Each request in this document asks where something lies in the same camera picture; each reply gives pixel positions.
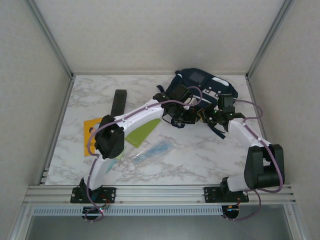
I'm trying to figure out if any navy blue backpack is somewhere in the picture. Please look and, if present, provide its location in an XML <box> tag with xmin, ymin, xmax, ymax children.
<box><xmin>156</xmin><ymin>67</ymin><xmax>240</xmax><ymax>140</ymax></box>

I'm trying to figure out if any green book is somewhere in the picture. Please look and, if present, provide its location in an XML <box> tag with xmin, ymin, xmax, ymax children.
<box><xmin>124</xmin><ymin>118</ymin><xmax>161</xmax><ymax>148</ymax></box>

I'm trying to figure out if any clear bag of blue pens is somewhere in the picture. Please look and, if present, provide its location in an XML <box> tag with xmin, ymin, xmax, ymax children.
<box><xmin>132</xmin><ymin>139</ymin><xmax>176</xmax><ymax>166</ymax></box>

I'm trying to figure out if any black pencil case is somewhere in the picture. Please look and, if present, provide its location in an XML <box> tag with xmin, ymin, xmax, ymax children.
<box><xmin>110</xmin><ymin>89</ymin><xmax>129</xmax><ymax>118</ymax></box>

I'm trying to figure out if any yellow book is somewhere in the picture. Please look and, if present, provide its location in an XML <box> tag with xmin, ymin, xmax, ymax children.
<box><xmin>83</xmin><ymin>118</ymin><xmax>106</xmax><ymax>157</ymax></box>

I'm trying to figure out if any blue sticky note pad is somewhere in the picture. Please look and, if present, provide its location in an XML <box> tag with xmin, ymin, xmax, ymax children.
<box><xmin>105</xmin><ymin>159</ymin><xmax>118</xmax><ymax>174</ymax></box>

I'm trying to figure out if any small electronics board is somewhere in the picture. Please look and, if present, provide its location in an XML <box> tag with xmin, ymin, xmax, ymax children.
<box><xmin>223</xmin><ymin>204</ymin><xmax>241</xmax><ymax>219</ymax></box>
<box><xmin>82</xmin><ymin>205</ymin><xmax>111</xmax><ymax>217</ymax></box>

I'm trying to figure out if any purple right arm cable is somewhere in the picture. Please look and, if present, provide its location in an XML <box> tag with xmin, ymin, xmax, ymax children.
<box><xmin>224</xmin><ymin>99</ymin><xmax>286</xmax><ymax>222</ymax></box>

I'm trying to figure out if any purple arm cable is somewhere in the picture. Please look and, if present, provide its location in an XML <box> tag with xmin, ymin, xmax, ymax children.
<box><xmin>83</xmin><ymin>86</ymin><xmax>204</xmax><ymax>223</ymax></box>
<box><xmin>224</xmin><ymin>99</ymin><xmax>286</xmax><ymax>222</ymax></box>

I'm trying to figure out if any aluminium side rail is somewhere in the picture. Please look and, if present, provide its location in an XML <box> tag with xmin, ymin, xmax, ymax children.
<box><xmin>244</xmin><ymin>74</ymin><xmax>280</xmax><ymax>185</ymax></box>
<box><xmin>37</xmin><ymin>74</ymin><xmax>76</xmax><ymax>186</ymax></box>

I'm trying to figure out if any aluminium rail under arm bases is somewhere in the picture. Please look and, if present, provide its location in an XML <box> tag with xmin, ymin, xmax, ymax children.
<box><xmin>23</xmin><ymin>184</ymin><xmax>297</xmax><ymax>206</ymax></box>

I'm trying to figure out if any aluminium upright post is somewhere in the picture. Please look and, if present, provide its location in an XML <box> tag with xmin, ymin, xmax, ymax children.
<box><xmin>245</xmin><ymin>0</ymin><xmax>296</xmax><ymax>79</ymax></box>
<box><xmin>26</xmin><ymin>0</ymin><xmax>76</xmax><ymax>79</ymax></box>

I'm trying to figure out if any white slotted cable duct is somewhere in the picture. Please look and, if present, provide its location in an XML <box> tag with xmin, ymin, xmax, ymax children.
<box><xmin>32</xmin><ymin>206</ymin><xmax>223</xmax><ymax>216</ymax></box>

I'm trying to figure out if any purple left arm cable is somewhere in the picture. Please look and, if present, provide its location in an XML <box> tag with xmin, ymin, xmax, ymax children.
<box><xmin>83</xmin><ymin>86</ymin><xmax>204</xmax><ymax>223</ymax></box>

